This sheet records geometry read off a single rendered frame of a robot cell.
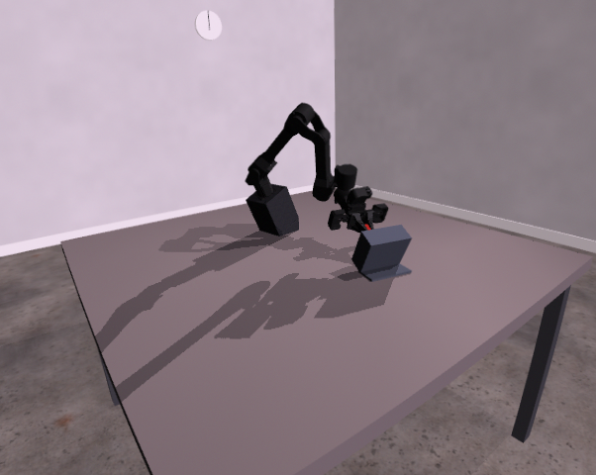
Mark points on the grey sloped panel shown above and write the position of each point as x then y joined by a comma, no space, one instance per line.
378,253

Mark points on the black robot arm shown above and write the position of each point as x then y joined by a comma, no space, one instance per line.
325,183

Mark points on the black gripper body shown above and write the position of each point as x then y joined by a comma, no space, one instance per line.
334,222

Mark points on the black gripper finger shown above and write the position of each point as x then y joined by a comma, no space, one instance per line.
355,223
368,219

